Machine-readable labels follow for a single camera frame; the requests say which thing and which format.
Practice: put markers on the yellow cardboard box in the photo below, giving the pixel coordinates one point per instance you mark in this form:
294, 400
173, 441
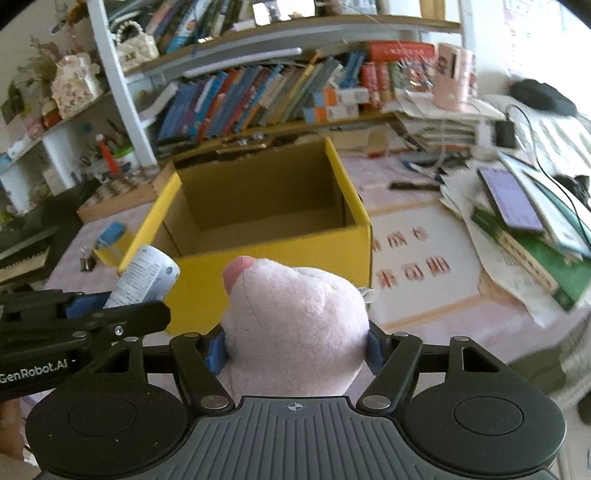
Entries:
194, 286

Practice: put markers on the wooden chessboard box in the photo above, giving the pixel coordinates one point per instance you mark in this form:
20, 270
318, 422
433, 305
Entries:
115, 194

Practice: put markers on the loose white papers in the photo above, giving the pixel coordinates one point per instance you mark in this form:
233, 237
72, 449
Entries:
461, 194

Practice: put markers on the purple screen phone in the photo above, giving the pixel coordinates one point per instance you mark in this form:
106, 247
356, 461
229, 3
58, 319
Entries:
510, 198

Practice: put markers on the row of upright shelf books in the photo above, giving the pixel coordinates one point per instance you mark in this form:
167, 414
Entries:
194, 23

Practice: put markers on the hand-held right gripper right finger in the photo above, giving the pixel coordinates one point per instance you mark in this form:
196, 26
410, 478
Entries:
375, 355

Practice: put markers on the white quilted pearl handbag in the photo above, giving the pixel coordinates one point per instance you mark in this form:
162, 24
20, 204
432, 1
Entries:
136, 46

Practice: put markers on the black pen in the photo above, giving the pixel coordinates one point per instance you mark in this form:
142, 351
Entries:
413, 186

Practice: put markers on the black electronic keyboard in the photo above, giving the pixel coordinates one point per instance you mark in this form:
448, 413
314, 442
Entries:
37, 230

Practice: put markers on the white jar green lid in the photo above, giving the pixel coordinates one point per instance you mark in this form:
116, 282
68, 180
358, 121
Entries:
123, 159

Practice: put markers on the black binder clip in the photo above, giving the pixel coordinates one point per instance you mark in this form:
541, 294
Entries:
86, 264

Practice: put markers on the red flower pen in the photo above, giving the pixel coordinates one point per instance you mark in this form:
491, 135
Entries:
107, 157

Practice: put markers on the pink checkered tablecloth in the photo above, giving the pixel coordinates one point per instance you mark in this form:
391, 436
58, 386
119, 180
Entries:
415, 323

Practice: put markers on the black charger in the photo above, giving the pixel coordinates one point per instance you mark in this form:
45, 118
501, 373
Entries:
505, 134

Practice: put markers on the black computer mouse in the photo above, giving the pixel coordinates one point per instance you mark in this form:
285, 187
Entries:
545, 94

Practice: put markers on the pink printed cup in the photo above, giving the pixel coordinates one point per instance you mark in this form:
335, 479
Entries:
455, 78

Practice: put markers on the row of slanted colourful books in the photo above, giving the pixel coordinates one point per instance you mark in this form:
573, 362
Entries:
240, 97

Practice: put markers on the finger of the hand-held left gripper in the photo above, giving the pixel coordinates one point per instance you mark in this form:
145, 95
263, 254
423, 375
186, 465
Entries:
134, 317
87, 304

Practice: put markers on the green book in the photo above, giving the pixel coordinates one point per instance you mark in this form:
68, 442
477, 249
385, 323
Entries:
531, 263

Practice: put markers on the white bookshelf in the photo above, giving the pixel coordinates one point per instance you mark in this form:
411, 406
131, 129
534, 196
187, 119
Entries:
122, 92

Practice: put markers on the orange white small carton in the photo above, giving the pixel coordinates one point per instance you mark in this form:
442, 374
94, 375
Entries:
330, 113
339, 96

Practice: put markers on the pink plush toy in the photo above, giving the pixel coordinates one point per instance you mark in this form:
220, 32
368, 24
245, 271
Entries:
295, 314

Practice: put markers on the floral ornament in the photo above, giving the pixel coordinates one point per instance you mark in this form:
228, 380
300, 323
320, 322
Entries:
76, 85

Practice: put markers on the stack of papers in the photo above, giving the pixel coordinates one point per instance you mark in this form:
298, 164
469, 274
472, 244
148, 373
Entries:
434, 124

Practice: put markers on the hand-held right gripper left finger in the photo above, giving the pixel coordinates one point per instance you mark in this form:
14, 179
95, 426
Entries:
217, 355

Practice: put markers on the yellow tape roll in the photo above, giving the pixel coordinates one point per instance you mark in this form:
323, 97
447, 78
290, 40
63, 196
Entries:
108, 254

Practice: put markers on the white printed tube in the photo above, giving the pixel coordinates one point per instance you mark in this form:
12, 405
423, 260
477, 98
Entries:
143, 277

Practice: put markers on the small blue box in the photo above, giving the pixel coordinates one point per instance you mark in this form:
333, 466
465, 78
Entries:
113, 231

